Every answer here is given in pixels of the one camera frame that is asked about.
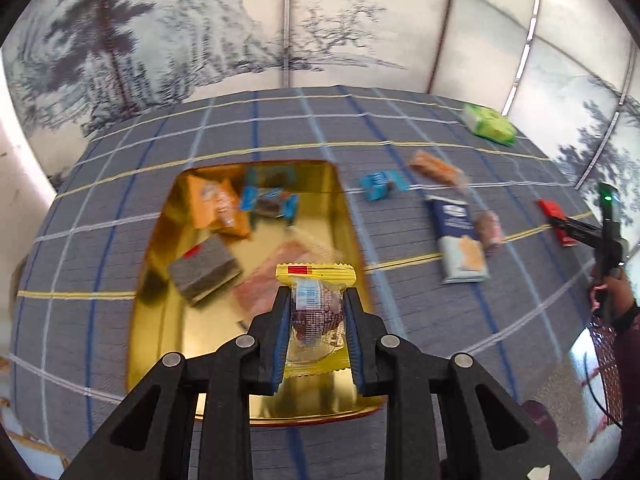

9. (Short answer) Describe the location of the orange snack packet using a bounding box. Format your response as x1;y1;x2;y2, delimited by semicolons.
186;175;253;238

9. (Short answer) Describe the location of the ink landscape folding screen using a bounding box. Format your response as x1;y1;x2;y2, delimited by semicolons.
0;0;640;201

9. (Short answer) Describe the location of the pink round snack packet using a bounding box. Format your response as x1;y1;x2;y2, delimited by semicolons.
472;210;505;258

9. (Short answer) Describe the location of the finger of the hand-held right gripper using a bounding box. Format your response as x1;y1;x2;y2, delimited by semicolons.
559;230;603;251
547;214;603;235

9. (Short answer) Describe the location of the navy soda cracker packet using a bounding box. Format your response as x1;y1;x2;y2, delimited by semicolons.
425;195;490;283

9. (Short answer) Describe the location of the clear packet of orange crackers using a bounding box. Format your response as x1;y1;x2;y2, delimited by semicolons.
409;150;471;193

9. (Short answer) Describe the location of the red snack packet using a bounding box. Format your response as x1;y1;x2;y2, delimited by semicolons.
537;199;581;247

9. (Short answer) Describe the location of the clear packet of orange sticks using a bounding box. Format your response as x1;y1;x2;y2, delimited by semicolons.
232;240;341;321

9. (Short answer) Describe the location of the person's right hand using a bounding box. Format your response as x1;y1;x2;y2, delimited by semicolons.
604;269;640;335

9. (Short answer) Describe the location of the green snack packet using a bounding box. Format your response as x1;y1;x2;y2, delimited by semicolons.
461;104;517;147

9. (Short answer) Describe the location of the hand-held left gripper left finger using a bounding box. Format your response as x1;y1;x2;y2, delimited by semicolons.
60;285;293;480

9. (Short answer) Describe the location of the red tin box gold interior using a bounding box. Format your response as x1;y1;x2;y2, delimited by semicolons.
125;160;388;426

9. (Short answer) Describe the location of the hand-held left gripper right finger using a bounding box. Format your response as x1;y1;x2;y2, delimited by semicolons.
342;287;583;480

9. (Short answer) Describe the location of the yellow-edged clear cake packet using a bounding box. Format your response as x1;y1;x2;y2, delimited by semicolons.
276;262;357;378

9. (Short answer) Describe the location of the person's right forearm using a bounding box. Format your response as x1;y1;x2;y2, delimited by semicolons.
585;305;640;480

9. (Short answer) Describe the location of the grey block snack packet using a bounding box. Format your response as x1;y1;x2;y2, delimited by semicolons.
167;237;243;307

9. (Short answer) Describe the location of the blue-edged dark snack packet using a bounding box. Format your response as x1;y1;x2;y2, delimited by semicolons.
239;185;301;226

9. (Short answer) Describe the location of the small blue cookie packet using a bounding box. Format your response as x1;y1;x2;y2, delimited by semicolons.
361;170;410;202

